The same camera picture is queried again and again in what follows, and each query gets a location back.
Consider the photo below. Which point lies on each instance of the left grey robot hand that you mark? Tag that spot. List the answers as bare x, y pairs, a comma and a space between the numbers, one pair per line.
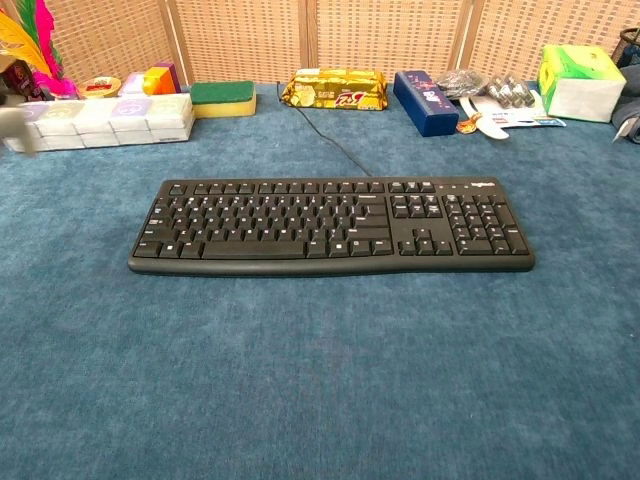
12, 125

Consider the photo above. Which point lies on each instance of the black full-size keyboard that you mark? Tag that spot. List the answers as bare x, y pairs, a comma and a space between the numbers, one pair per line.
330, 260

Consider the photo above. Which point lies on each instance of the dark red printed box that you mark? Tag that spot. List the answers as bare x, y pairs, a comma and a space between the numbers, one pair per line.
22, 80

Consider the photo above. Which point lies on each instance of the pink and yellow feather shuttlecock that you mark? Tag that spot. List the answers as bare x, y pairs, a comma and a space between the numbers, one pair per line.
42, 55

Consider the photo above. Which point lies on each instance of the white tissue pack bundle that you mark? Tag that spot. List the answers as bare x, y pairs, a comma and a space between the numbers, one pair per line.
100, 122

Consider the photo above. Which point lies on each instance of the round tin with red label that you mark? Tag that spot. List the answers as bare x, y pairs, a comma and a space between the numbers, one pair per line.
99, 87

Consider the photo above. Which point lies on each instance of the pink and white small pack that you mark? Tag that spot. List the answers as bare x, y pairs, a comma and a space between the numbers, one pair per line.
132, 85

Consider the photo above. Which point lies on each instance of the orange and yellow cube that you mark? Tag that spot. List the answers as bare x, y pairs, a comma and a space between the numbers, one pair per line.
156, 81

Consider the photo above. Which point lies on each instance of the green and yellow sponge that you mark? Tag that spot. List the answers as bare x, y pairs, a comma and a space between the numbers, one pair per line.
222, 97

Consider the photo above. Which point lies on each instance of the woven wooden folding screen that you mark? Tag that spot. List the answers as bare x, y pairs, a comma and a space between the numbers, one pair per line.
250, 40

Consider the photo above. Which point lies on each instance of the golden snack package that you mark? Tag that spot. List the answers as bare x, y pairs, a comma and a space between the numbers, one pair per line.
335, 90

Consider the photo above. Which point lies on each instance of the blue plush table cover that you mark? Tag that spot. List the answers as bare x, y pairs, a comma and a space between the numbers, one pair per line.
310, 370

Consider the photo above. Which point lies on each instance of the dark blue rectangular box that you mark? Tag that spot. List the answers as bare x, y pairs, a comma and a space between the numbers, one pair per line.
425, 105

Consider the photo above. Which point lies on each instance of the bag of black clips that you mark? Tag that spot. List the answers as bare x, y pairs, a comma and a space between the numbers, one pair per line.
460, 84

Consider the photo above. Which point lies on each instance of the small orange patterned trinket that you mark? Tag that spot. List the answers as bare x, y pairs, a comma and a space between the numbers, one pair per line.
469, 126

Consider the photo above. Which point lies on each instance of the white plastic shoehorn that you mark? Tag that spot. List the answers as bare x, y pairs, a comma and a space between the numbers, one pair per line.
482, 117

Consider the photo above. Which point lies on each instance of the clear pack of batteries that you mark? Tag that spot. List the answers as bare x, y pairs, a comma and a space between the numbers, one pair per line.
510, 91

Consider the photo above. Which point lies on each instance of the white and blue printed card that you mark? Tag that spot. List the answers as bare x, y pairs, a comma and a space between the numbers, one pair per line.
530, 120

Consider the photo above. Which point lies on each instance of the green and white tissue box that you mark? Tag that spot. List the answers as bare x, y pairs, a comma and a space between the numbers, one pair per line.
580, 85

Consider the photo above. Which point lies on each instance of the grey folded cloth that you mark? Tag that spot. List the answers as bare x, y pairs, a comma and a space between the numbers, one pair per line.
629, 122

